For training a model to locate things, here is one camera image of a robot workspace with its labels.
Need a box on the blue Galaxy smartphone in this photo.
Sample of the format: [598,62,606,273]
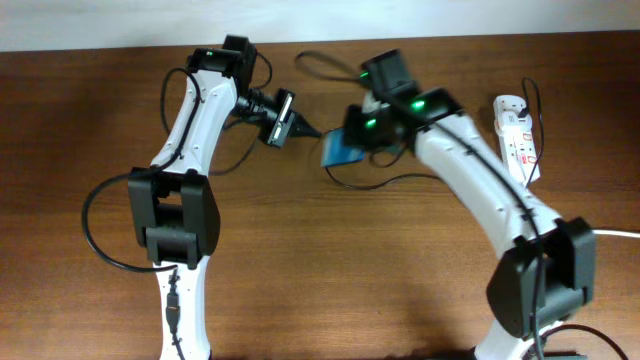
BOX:
[320,128,365,167]

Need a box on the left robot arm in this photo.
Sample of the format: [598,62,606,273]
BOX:
[128,35,321,359]

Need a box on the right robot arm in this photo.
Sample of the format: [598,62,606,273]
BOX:
[344,49,596,359]

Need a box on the white power strip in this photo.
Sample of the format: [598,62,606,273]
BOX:
[493,95,540,187]

